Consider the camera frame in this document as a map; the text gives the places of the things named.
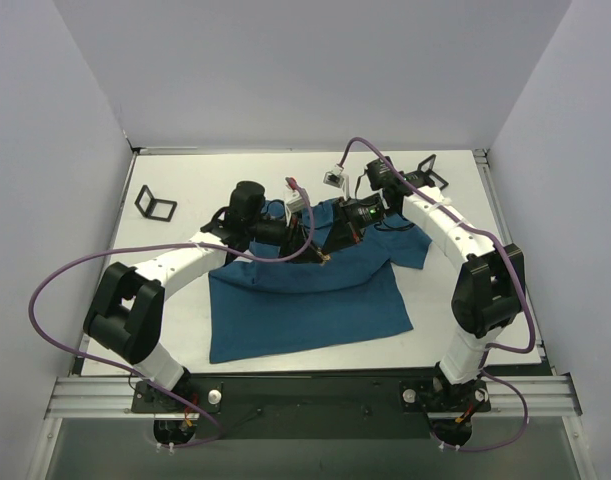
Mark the blue t-shirt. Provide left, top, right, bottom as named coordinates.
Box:
left=209, top=215, right=431, bottom=364

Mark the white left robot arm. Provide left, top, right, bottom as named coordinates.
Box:
left=83, top=178, right=314, bottom=412

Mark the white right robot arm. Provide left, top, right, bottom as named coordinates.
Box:
left=364, top=154, right=536, bottom=386

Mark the right black display box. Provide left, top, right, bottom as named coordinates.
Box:
left=417, top=154, right=449, bottom=191

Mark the black display box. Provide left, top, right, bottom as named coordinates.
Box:
left=134, top=184, right=178, bottom=223
left=417, top=154, right=449, bottom=191

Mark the left black display box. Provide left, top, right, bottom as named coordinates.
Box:
left=134, top=184, right=178, bottom=223

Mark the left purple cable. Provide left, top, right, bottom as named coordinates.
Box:
left=28, top=177, right=316, bottom=449

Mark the purple cable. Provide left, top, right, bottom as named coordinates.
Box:
left=338, top=136, right=539, bottom=454
left=28, top=177, right=316, bottom=449

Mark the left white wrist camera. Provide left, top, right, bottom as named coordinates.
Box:
left=283, top=177, right=310, bottom=223

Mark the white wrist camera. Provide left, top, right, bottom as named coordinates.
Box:
left=283, top=177, right=310, bottom=223
left=323, top=165, right=350, bottom=199

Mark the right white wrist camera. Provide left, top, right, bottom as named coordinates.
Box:
left=323, top=165, right=350, bottom=199

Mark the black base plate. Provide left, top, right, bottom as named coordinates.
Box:
left=131, top=368, right=491, bottom=444

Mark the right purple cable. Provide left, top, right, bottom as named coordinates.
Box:
left=338, top=136, right=539, bottom=454

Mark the aluminium frame rail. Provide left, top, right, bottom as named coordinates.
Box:
left=45, top=375, right=151, bottom=420

